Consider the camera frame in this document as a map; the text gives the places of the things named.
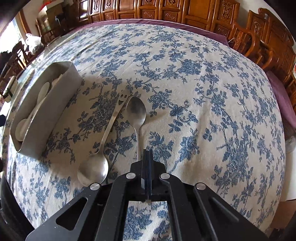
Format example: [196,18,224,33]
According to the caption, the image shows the dark wooden chair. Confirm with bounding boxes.
[0,42,30,98]

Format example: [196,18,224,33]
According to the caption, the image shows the blue floral tablecloth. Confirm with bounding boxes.
[0,22,287,241]

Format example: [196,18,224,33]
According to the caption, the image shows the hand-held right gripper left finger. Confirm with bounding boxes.
[25,149,148,241]

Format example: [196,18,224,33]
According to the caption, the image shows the carved wooden cabinet wall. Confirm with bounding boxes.
[76,0,241,37]

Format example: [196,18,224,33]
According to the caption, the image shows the white plastic bag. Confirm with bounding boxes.
[25,33,44,52]

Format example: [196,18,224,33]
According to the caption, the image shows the smiley face metal spoon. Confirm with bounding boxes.
[77,90,130,186]

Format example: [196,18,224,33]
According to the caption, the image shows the plain metal spoon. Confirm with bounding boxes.
[126,96,147,163]

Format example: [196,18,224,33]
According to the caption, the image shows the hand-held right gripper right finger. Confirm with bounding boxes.
[147,149,270,241]

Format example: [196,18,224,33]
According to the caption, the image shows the stainless steel tray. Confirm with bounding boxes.
[10,61,83,160]

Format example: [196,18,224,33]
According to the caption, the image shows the carved wooden armchair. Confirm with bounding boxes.
[246,8,296,98]
[228,22,281,70]

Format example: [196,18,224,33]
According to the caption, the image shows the white ceramic soup spoon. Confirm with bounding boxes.
[15,118,30,142]

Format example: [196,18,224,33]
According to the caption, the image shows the white plastic rice paddle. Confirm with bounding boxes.
[26,82,52,121]

